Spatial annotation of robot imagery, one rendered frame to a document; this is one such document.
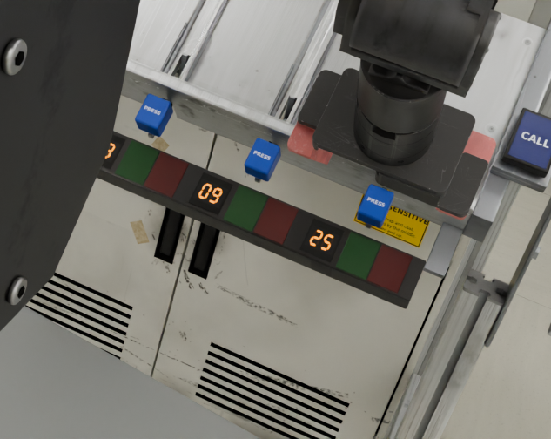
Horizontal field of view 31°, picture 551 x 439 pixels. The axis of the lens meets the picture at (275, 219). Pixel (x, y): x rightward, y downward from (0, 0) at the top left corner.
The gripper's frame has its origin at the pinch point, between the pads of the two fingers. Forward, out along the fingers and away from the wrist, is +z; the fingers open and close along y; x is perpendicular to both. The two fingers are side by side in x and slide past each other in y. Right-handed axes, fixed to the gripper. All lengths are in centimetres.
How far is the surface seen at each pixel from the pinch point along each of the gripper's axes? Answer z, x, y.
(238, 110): 6.8, -3.2, 15.0
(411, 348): 57, -1, -8
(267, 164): 7.9, 0.1, 10.6
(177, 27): 8.8, -9.4, 24.5
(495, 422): 111, -6, -28
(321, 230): 10.2, 3.2, 4.0
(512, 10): 167, -123, 1
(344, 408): 66, 9, -2
